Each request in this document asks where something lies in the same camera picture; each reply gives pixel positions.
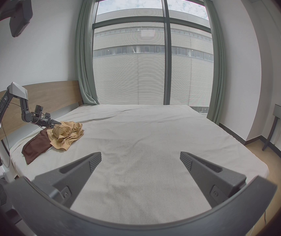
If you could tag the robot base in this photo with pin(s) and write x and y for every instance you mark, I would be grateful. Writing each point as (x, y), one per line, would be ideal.
(0, 195)

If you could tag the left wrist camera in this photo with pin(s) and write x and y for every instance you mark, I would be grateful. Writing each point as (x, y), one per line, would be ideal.
(38, 109)

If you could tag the bed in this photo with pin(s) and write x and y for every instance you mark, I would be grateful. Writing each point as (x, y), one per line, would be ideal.
(140, 136)

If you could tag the tan shorts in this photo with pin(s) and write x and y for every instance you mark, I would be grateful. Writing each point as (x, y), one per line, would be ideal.
(65, 136)

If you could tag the window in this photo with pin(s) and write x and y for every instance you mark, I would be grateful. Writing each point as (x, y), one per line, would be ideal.
(166, 58)

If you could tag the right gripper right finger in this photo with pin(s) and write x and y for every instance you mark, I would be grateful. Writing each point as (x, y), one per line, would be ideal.
(212, 178)

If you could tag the brown shorts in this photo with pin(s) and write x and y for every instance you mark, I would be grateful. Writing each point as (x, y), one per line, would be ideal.
(35, 147)

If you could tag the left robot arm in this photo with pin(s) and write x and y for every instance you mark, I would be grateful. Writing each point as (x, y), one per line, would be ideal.
(18, 92)

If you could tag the grey-green curtain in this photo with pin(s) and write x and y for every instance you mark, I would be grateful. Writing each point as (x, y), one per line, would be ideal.
(85, 58)
(216, 70)

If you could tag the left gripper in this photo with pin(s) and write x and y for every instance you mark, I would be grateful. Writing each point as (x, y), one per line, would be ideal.
(45, 122)

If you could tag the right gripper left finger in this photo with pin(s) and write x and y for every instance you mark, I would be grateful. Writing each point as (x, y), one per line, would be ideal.
(71, 173)

